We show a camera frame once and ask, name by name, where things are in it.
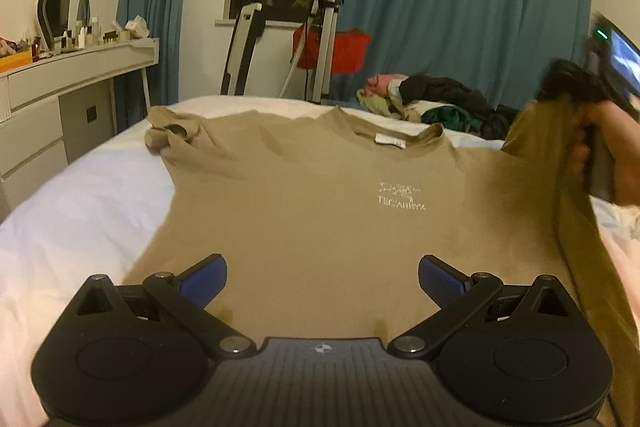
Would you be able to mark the wavy framed mirror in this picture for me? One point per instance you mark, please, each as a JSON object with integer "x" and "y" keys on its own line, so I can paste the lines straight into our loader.
{"x": 60, "y": 2}

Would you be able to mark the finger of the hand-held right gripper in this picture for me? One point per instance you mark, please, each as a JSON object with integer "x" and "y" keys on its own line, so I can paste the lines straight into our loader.
{"x": 565, "y": 82}

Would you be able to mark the pile of mixed clothes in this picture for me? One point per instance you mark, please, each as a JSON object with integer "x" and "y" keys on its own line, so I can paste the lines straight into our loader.
{"x": 440, "y": 102}

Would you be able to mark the tan t-shirt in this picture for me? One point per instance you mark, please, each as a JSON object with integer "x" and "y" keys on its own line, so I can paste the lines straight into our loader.
{"x": 310, "y": 217}

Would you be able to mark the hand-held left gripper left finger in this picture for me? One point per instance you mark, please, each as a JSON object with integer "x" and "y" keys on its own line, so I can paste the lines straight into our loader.
{"x": 202, "y": 279}

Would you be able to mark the narrow teal curtain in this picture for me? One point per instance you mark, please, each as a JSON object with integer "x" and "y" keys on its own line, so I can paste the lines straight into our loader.
{"x": 155, "y": 7}

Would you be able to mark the tissue pack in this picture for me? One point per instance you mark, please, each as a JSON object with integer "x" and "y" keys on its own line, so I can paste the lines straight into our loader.
{"x": 137, "y": 28}

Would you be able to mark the person's right hand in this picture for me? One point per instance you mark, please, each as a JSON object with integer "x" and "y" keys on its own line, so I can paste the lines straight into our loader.
{"x": 625, "y": 142}

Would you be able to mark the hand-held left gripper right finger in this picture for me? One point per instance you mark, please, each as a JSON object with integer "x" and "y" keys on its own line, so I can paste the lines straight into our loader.
{"x": 442, "y": 279}

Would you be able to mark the orange box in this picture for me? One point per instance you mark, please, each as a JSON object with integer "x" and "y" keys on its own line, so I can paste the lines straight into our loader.
{"x": 12, "y": 62}

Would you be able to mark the red bag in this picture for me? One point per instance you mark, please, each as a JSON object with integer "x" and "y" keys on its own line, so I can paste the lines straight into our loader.
{"x": 350, "y": 52}

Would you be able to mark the white dressing table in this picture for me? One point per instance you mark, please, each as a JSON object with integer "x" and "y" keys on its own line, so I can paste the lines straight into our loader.
{"x": 65, "y": 107}

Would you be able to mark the white bed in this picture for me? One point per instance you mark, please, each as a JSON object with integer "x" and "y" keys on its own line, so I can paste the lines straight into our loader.
{"x": 75, "y": 217}

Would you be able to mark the row of cosmetic bottles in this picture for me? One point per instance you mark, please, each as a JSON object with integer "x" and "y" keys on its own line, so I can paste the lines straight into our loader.
{"x": 87, "y": 37}

